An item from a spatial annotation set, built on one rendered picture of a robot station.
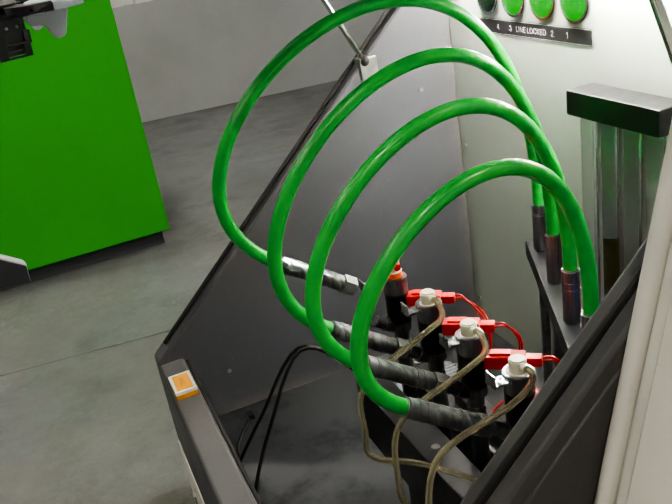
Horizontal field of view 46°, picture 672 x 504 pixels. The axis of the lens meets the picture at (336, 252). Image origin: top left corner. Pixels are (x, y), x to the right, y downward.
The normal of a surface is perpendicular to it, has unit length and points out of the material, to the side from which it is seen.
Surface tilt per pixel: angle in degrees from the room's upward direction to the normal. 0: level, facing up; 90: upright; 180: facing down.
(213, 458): 0
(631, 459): 76
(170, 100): 90
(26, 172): 90
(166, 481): 0
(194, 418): 0
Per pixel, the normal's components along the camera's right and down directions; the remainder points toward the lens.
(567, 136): -0.91, 0.29
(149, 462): -0.15, -0.90
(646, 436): -0.92, 0.07
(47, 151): 0.40, 0.32
